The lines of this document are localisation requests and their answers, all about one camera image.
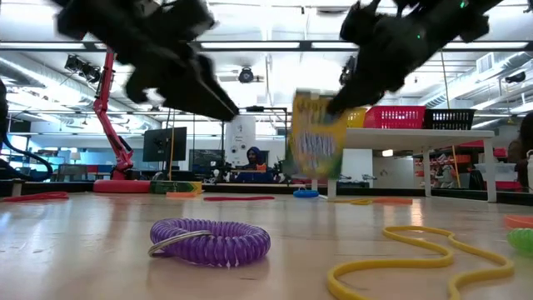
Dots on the yellow green crayon box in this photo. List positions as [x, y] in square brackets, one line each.
[316, 141]
[183, 186]

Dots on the black ceiling fixture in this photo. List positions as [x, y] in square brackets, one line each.
[516, 77]

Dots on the white metal shelf riser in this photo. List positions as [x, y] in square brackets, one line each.
[416, 135]

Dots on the black table edge rail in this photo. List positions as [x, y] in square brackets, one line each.
[75, 187]

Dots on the red desk lamp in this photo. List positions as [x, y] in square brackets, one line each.
[121, 185]

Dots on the red plastic basket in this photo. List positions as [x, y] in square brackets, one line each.
[393, 118]

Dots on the red storage shelf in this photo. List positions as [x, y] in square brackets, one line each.
[479, 144]

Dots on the black computer monitor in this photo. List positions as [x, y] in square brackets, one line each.
[164, 143]

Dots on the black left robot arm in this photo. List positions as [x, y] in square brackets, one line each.
[125, 21]

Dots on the black ceiling spotlight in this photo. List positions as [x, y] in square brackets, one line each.
[83, 68]

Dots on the black plastic basket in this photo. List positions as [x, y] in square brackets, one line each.
[449, 120]

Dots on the black round camera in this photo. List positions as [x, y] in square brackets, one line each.
[245, 76]

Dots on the yellow rubber band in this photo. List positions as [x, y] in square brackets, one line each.
[395, 263]
[360, 202]

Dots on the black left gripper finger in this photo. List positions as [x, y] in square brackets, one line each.
[208, 100]

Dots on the black overhead light beam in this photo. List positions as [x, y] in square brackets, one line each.
[306, 46]

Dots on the purple coil keyring wristband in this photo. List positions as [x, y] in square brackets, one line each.
[233, 243]

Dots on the yellow plastic basket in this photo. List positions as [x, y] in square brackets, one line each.
[357, 118]

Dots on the blue coil wristband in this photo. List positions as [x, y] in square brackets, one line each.
[306, 194]

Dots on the green coil wristband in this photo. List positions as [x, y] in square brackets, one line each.
[522, 241]

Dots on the black office chair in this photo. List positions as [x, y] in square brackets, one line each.
[476, 179]

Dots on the person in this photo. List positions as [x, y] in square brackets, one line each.
[525, 154]
[254, 156]

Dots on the white table lamp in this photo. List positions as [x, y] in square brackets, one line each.
[75, 155]

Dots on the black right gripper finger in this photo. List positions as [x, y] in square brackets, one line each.
[354, 100]

